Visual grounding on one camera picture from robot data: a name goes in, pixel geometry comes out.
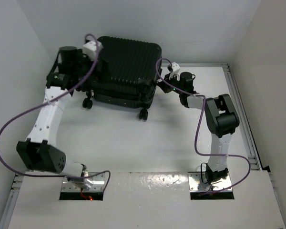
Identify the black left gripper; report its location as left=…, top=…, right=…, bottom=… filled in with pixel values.
left=72, top=49, right=110, bottom=84

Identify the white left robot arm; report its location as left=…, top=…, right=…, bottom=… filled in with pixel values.
left=16, top=42, right=102, bottom=184

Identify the metal base plate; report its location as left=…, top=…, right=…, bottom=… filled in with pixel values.
left=61, top=172, right=105, bottom=193
left=188, top=172, right=232, bottom=193

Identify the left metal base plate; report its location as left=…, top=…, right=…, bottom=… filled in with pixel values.
left=61, top=172, right=105, bottom=193

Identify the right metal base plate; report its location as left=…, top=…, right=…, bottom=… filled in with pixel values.
left=188, top=172, right=232, bottom=193

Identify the black suitcase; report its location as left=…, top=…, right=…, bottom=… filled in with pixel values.
left=83, top=36, right=162, bottom=121

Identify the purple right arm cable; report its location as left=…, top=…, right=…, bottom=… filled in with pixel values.
left=155, top=57, right=252, bottom=196

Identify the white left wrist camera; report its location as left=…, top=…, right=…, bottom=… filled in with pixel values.
left=82, top=41, right=97, bottom=61

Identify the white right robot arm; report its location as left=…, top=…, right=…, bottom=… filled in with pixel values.
left=157, top=72, right=240, bottom=184

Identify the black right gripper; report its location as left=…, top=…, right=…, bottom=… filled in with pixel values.
left=157, top=72, right=184, bottom=95

